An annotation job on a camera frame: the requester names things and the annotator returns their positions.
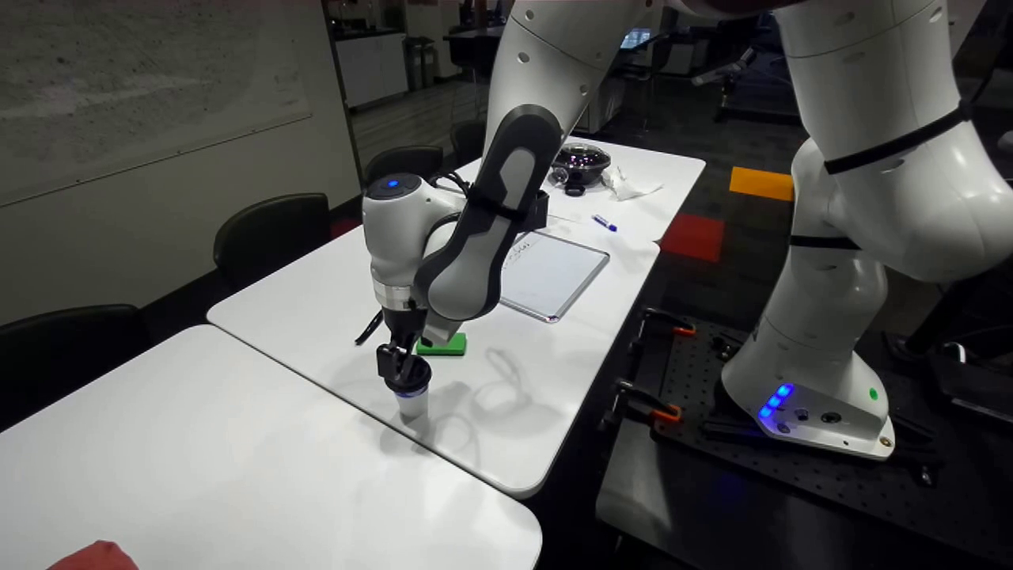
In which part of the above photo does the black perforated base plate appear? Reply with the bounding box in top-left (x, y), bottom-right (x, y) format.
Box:
top-left (592, 308), bottom-right (1013, 570)

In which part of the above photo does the green rectangular eraser block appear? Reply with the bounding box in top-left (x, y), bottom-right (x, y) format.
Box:
top-left (413, 328), bottom-right (469, 361)

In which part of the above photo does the black round cup lid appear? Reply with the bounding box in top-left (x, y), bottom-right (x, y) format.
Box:
top-left (391, 361), bottom-right (435, 395)

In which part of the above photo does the wall whiteboard panel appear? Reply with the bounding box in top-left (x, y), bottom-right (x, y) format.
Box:
top-left (0, 0), bottom-right (321, 210)

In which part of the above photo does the clear plastic wrapper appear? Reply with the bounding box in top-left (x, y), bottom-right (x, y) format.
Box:
top-left (600, 163), bottom-right (664, 205)

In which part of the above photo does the red flat object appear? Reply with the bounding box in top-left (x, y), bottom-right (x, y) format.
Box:
top-left (46, 538), bottom-right (144, 570)

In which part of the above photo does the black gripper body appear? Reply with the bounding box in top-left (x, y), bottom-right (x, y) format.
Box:
top-left (377, 300), bottom-right (435, 366)

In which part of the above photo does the orange and black clamp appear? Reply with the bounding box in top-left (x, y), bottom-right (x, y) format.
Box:
top-left (604, 375), bottom-right (692, 437)
top-left (627, 305), bottom-right (704, 345)

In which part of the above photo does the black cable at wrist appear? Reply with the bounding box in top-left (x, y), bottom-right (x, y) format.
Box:
top-left (353, 308), bottom-right (391, 348)

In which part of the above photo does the white paper cup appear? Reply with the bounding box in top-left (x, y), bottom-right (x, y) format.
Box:
top-left (396, 386), bottom-right (432, 426)

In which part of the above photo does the white tablet with grey frame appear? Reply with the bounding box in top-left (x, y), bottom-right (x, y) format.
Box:
top-left (498, 228), bottom-right (615, 326)

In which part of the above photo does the black round bowl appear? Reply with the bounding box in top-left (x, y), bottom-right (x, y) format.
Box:
top-left (547, 141), bottom-right (618, 200)

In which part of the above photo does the black office chair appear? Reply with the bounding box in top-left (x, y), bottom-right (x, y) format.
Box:
top-left (0, 300), bottom-right (150, 431)
top-left (210, 190), bottom-right (336, 292)

